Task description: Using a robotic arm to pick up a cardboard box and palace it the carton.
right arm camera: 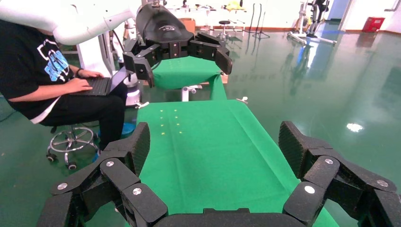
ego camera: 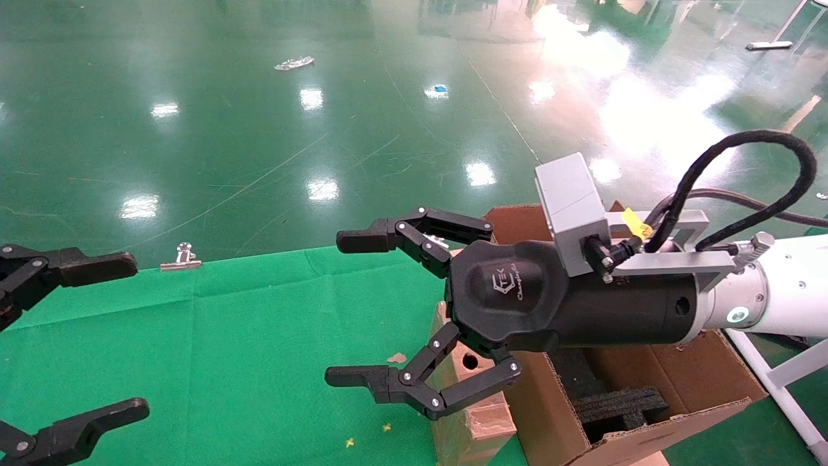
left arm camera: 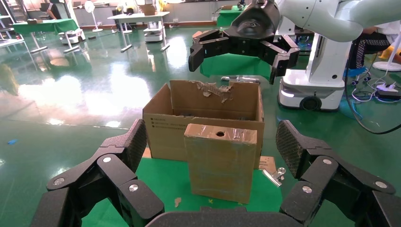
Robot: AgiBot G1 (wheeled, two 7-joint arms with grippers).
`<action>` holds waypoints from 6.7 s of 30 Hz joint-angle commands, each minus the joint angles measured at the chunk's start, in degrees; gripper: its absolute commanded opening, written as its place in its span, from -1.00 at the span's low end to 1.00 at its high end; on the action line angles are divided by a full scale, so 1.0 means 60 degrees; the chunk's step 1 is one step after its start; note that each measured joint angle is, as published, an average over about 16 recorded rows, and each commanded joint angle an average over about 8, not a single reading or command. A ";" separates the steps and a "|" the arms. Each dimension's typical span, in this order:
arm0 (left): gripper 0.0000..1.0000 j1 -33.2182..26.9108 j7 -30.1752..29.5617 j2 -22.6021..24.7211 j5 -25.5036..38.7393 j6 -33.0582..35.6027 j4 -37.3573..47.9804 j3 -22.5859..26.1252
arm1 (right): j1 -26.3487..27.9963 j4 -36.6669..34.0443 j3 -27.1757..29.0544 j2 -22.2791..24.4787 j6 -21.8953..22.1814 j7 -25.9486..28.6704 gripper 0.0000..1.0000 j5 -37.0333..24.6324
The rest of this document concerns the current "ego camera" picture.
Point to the green table cloth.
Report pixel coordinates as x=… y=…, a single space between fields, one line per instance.
x=226 y=356

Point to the white floor litter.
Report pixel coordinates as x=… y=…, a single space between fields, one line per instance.
x=294 y=63

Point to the white pipe frame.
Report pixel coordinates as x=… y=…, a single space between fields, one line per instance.
x=802 y=367

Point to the large open brown carton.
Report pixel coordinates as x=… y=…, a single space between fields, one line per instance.
x=698 y=375

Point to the cross-shaped black foam insert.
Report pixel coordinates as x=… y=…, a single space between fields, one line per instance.
x=621 y=408

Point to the small cardboard scrap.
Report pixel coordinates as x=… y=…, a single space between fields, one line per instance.
x=396 y=358

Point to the silver camera mount bracket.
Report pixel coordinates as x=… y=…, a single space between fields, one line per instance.
x=673 y=262

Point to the small brown cardboard box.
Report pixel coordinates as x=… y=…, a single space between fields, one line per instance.
x=469 y=433

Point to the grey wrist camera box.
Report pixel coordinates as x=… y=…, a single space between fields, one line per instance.
x=572 y=207

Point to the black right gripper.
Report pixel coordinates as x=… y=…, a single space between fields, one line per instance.
x=517 y=291

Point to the silver binder clip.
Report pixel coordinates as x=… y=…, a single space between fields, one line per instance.
x=437 y=241
x=181 y=262

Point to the flat black foam pad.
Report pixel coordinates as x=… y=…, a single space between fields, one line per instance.
x=576 y=369

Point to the white flat bar foot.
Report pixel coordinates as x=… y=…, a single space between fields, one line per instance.
x=770 y=45

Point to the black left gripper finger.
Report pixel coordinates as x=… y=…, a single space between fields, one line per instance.
x=71 y=437
x=90 y=266

